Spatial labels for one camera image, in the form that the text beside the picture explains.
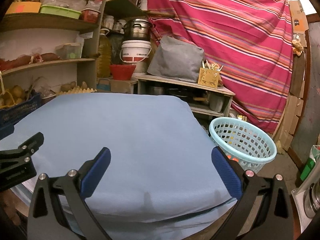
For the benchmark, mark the clear plastic container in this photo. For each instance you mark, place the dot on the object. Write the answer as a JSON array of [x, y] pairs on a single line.
[[68, 51]]

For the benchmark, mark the grey low shelf unit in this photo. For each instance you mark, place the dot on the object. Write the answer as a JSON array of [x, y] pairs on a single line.
[[212, 102]]

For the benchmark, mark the grey fabric bag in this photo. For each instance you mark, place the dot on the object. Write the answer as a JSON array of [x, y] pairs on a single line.
[[177, 60]]

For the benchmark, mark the pink striped curtain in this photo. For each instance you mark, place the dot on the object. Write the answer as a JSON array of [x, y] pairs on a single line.
[[250, 39]]

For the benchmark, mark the steel cooking pot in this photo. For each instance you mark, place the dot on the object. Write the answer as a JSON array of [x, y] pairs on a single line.
[[138, 29]]

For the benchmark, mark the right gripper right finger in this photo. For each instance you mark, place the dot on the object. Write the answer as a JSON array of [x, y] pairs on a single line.
[[274, 219]]

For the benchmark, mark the light blue plastic basket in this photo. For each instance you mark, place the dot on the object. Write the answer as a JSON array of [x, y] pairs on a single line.
[[243, 142]]

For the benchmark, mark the yellow utensil holder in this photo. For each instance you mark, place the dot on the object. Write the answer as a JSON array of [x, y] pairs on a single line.
[[209, 74]]

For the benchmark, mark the red plastic bowl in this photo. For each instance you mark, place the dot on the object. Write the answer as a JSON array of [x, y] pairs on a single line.
[[122, 72]]

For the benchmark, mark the green plastic tray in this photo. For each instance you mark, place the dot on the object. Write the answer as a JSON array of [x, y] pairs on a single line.
[[59, 11]]

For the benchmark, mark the wooden wall shelf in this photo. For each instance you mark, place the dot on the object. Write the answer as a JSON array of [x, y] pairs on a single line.
[[27, 33]]

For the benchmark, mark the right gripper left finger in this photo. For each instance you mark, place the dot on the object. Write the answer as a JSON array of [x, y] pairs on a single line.
[[46, 218]]

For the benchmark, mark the large yellow oil jug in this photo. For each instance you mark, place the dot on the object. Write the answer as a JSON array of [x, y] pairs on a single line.
[[105, 53]]

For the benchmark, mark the yellow egg tray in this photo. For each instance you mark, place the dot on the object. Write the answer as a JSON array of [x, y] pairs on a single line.
[[77, 90]]

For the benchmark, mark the blue table cloth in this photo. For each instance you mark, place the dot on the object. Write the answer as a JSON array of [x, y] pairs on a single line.
[[161, 182]]

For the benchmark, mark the cardboard box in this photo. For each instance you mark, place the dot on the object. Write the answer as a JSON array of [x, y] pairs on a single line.
[[109, 85]]

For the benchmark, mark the white plastic bucket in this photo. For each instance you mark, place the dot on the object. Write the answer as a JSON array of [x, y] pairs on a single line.
[[136, 52]]

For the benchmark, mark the dark blue plastic crate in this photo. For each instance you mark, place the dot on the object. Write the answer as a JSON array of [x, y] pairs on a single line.
[[11, 116]]

